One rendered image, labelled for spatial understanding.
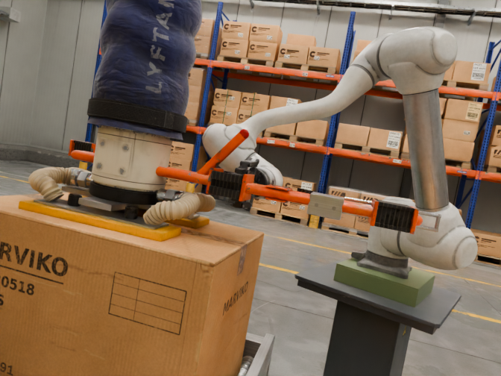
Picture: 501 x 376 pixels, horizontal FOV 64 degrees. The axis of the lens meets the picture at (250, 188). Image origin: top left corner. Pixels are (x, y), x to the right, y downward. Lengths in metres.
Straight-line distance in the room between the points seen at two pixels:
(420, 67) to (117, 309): 0.98
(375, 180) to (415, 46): 8.14
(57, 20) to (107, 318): 12.27
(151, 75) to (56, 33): 11.96
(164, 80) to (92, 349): 0.56
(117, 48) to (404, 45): 0.77
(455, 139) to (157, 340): 7.71
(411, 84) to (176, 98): 0.68
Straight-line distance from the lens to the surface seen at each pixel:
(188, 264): 0.73
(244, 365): 1.27
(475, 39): 10.00
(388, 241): 1.52
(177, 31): 0.94
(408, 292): 1.47
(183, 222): 0.99
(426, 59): 1.23
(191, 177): 0.90
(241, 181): 0.85
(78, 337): 0.89
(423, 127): 1.30
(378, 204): 0.83
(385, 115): 9.42
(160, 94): 0.90
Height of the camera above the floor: 1.14
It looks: 4 degrees down
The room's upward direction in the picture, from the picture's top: 10 degrees clockwise
